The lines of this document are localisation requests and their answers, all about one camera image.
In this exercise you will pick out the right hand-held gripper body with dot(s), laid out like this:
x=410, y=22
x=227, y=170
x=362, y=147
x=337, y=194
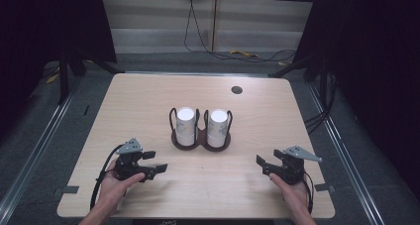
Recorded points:
x=290, y=170

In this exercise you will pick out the round dark table grommet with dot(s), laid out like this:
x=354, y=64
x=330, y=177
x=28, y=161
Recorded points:
x=236, y=90

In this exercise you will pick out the person's right hand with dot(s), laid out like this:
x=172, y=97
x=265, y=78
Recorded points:
x=294, y=195

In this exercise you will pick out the black metal stand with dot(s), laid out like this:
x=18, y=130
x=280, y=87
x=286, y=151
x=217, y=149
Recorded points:
x=63, y=79
x=290, y=68

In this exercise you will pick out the grey tape strip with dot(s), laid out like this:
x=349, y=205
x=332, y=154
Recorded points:
x=70, y=189
x=324, y=187

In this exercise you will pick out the dark curtain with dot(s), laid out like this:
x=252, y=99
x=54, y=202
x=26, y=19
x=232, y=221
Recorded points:
x=373, y=69
x=39, y=26

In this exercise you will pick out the metal floor rail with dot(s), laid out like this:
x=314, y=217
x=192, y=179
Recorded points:
x=36, y=145
x=343, y=152

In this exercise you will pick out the person's left hand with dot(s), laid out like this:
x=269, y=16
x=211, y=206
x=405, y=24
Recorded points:
x=112, y=190

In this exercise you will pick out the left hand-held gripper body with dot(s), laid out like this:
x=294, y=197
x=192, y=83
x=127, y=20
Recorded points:
x=127, y=165

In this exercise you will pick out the yellow floor tape scrap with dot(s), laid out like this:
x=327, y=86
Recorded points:
x=52, y=78
x=244, y=53

